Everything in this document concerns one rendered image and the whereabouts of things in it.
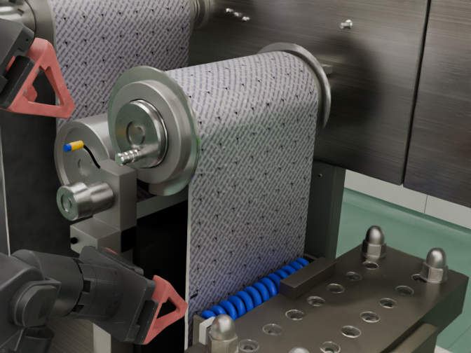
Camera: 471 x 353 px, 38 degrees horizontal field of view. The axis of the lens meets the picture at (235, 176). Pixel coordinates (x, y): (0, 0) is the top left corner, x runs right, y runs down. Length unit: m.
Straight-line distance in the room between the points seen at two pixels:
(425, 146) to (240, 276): 0.30
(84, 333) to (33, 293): 0.49
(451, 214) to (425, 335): 2.78
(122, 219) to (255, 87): 0.22
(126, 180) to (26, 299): 0.27
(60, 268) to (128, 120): 0.20
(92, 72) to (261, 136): 0.25
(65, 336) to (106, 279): 0.38
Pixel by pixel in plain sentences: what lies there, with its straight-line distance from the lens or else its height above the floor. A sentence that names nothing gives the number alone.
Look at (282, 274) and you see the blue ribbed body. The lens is 0.91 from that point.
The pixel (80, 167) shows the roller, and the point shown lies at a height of 1.17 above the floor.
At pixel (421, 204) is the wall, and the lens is 3.69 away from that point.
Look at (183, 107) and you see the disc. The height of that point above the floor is 1.29.
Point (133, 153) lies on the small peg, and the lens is 0.75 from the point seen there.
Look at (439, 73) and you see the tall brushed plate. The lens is 0.91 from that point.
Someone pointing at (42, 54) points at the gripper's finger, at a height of 1.37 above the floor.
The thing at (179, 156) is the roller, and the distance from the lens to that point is 0.73.
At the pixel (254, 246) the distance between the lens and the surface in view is 0.88.
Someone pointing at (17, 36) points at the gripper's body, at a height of 1.38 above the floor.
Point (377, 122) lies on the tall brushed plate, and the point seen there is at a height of 1.22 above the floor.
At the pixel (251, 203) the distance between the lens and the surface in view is 0.84.
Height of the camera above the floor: 1.49
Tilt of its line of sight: 21 degrees down
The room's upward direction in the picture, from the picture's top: 3 degrees clockwise
